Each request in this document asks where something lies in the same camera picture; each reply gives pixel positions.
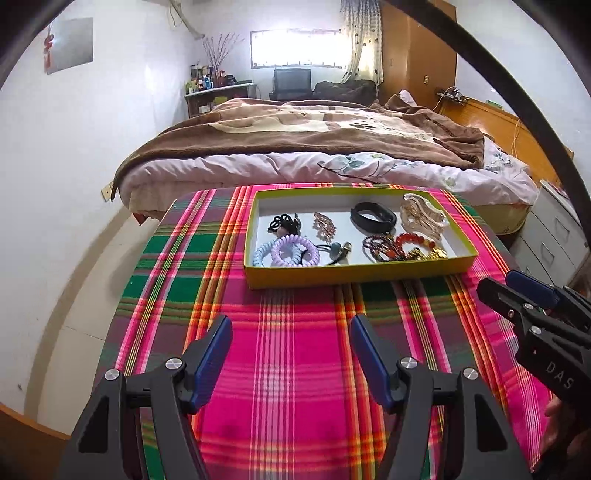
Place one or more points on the person's right hand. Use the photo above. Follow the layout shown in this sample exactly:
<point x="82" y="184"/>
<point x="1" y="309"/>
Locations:
<point x="561" y="431"/>

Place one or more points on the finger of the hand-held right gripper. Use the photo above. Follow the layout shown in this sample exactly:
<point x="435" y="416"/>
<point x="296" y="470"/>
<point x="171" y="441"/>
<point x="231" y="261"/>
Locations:
<point x="503" y="300"/>
<point x="531" y="286"/>

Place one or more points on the window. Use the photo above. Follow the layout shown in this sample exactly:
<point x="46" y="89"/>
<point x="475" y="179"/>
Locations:
<point x="295" y="48"/>

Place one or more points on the black wristband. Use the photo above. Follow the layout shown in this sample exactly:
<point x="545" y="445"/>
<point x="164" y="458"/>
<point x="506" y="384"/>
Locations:
<point x="369" y="221"/>

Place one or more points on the red hanging ornament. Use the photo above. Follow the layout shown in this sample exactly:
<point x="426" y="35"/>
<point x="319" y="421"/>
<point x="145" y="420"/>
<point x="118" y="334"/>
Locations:
<point x="48" y="50"/>

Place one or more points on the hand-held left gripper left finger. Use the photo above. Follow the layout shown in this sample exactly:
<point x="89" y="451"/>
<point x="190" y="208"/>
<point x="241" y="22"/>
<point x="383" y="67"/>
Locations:
<point x="212" y="364"/>

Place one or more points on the dry branches in vase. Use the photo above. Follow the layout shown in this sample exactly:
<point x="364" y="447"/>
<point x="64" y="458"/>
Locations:
<point x="221" y="50"/>

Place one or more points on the gold leaf brooch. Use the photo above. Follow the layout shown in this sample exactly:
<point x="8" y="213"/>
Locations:
<point x="325" y="226"/>

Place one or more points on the grey drawer cabinet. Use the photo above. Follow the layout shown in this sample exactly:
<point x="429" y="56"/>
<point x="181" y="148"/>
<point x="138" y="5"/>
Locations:
<point x="549" y="235"/>

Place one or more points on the power strip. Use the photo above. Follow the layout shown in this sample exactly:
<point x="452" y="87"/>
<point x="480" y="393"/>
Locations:
<point x="450" y="95"/>

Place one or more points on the group of bottles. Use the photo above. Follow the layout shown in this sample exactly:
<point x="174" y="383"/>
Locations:
<point x="205" y="81"/>

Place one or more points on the wooden furniture edge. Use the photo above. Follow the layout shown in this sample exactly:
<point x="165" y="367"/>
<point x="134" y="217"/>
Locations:
<point x="27" y="447"/>

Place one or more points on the pink green plaid tablecloth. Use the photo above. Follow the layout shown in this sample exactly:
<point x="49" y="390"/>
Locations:
<point x="295" y="346"/>

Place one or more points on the white shelf desk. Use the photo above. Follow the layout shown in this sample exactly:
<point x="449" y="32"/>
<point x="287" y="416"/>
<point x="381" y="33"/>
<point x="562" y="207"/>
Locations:
<point x="217" y="90"/>

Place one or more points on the white pillow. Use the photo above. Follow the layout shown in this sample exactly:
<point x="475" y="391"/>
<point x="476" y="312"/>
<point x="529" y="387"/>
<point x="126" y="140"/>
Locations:
<point x="407" y="99"/>

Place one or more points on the dark brown bag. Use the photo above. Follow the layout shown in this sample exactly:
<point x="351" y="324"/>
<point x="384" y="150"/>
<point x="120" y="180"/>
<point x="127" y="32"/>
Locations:
<point x="344" y="92"/>

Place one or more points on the bed with brown blanket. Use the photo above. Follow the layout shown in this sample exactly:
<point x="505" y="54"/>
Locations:
<point x="254" y="168"/>
<point x="300" y="134"/>

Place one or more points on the black office chair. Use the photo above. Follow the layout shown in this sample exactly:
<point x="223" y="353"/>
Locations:
<point x="291" y="83"/>

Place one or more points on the silver wall poster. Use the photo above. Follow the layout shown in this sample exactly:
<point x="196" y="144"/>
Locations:
<point x="71" y="46"/>

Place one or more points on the clear gold hair claw clip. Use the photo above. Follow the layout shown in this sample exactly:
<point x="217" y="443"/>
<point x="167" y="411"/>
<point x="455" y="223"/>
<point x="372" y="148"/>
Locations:
<point x="425" y="217"/>

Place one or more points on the yellow-green cardboard tray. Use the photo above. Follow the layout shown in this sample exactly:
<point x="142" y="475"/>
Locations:
<point x="323" y="272"/>

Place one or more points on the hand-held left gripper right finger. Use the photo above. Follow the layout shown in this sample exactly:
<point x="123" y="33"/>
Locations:
<point x="369" y="364"/>

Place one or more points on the wooden headboard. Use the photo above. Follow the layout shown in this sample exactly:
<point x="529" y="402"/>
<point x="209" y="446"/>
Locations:
<point x="489" y="120"/>

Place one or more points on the wooden wardrobe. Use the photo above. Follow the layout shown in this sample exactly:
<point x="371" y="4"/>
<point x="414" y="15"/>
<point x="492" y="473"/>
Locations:
<point x="415" y="46"/>

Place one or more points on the patterned curtain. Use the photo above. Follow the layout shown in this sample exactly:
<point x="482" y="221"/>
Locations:
<point x="362" y="41"/>

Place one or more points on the beige wall pipe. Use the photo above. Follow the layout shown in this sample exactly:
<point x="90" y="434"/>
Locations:
<point x="184" y="18"/>

